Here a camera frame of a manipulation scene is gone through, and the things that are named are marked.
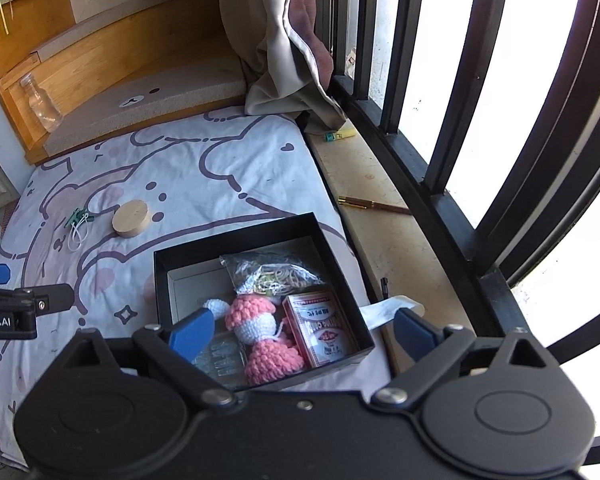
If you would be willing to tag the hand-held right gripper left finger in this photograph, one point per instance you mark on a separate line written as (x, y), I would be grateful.
(192, 332)

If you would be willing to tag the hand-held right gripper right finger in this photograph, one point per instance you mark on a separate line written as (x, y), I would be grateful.
(415, 327)

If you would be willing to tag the clear plastic nail tip box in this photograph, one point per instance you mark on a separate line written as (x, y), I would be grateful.
(225, 360)

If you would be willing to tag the pink crochet doll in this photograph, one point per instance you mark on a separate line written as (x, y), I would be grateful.
(260, 320)

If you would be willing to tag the red playing card box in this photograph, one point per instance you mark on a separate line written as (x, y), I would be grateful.
(325, 330)

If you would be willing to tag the mesh bag of rubber bands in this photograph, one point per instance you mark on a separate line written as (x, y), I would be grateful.
(275, 272)

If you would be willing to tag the black cardboard box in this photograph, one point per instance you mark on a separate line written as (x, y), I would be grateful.
(260, 230)

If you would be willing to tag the white paper slip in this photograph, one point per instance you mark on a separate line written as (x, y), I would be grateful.
(385, 312)

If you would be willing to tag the small black screwdriver bit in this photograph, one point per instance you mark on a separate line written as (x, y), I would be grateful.
(384, 287)

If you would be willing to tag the stone window sill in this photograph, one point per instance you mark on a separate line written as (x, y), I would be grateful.
(380, 240)

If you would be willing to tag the round wooden lid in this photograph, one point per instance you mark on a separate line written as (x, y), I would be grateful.
(130, 217)

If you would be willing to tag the brown and gold pen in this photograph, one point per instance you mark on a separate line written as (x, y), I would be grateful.
(375, 205)

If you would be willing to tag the cartoon printed bedsheet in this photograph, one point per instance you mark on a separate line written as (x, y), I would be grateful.
(180, 170)

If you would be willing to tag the clear glass bottle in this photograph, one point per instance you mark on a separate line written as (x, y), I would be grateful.
(42, 105)

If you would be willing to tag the beige step mat bear face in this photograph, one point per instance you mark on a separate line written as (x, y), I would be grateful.
(180, 90)

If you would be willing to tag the wooden steps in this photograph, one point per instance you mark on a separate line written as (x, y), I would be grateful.
(105, 50)

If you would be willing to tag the black window bars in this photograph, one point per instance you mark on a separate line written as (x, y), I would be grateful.
(480, 85)

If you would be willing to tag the plain beige step mat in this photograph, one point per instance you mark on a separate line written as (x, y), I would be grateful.
(130, 32)

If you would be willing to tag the beige curtain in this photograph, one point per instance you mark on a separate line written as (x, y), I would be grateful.
(270, 35)

